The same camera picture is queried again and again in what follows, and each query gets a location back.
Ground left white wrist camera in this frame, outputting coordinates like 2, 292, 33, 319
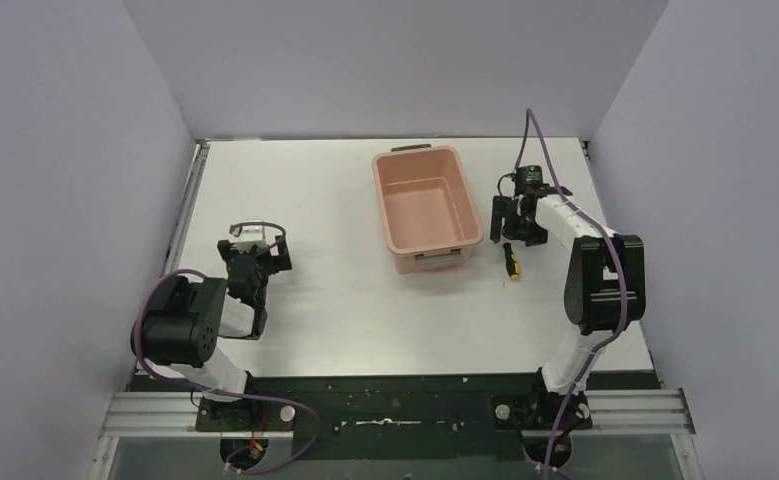
229, 220, 269, 252

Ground purple cable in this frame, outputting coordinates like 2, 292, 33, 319
513, 109, 631, 480
133, 221, 323, 477

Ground aluminium frame rail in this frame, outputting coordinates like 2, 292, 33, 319
87, 389, 704, 479

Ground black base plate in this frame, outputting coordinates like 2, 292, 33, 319
128, 372, 661, 460

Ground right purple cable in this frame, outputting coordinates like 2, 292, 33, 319
513, 109, 631, 480

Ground pink plastic bin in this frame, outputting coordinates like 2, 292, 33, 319
372, 144, 483, 274

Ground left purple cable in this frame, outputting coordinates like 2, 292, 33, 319
133, 221, 323, 477

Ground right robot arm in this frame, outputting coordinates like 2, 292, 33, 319
490, 165, 646, 431

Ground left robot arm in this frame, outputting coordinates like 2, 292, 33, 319
130, 235, 292, 430

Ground black yellow screwdriver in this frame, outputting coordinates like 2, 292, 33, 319
502, 242, 521, 281

